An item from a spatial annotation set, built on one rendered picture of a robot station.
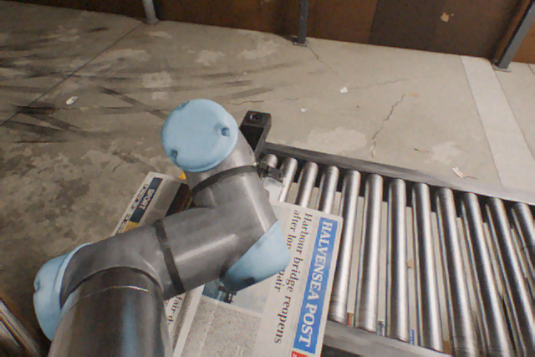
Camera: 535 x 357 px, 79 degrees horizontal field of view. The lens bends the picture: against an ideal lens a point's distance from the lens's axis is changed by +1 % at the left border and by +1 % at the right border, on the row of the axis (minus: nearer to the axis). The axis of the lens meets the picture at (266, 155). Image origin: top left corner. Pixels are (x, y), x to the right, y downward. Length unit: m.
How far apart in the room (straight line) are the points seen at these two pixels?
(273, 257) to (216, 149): 0.11
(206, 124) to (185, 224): 0.10
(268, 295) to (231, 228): 0.23
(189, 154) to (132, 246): 0.10
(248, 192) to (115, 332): 0.16
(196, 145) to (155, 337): 0.16
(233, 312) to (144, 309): 0.29
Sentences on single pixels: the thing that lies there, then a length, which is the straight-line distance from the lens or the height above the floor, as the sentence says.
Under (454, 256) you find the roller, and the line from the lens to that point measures 0.93.
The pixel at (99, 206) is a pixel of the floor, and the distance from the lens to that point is 2.13.
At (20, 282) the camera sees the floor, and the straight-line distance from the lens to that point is 2.04.
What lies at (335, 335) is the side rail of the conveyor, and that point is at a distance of 0.76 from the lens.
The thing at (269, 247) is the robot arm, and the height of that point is 1.24.
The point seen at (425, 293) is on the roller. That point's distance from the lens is 0.85.
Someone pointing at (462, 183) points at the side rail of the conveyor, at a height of 0.80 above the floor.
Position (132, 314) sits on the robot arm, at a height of 1.30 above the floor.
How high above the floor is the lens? 1.51
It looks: 44 degrees down
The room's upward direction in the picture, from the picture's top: straight up
